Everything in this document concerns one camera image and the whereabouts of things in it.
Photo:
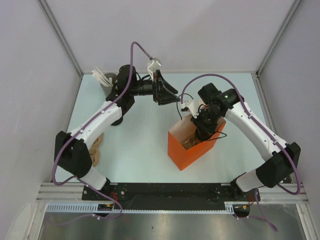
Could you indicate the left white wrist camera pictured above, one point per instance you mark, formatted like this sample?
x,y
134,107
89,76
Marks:
x,y
153,65

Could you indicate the orange paper bag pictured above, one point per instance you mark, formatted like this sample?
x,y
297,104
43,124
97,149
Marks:
x,y
183,129

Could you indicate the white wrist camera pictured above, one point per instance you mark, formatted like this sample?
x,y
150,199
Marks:
x,y
190,106
153,65

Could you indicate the stack of black lids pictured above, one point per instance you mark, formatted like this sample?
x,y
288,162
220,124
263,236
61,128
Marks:
x,y
117,122

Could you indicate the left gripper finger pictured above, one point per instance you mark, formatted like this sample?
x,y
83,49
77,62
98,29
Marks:
x,y
167,96
166,84

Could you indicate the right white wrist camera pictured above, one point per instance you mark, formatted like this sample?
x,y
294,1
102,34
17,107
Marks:
x,y
190,106

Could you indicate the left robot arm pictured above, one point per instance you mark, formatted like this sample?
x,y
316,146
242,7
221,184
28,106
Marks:
x,y
71,151

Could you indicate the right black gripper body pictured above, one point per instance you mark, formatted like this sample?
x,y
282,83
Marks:
x,y
207,120

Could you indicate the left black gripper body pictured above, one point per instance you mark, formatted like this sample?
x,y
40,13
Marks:
x,y
157,87

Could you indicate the grey cylindrical straw holder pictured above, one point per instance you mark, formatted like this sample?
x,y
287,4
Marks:
x,y
109,75

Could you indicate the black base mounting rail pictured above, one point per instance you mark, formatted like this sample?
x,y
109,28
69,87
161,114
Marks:
x,y
177,196

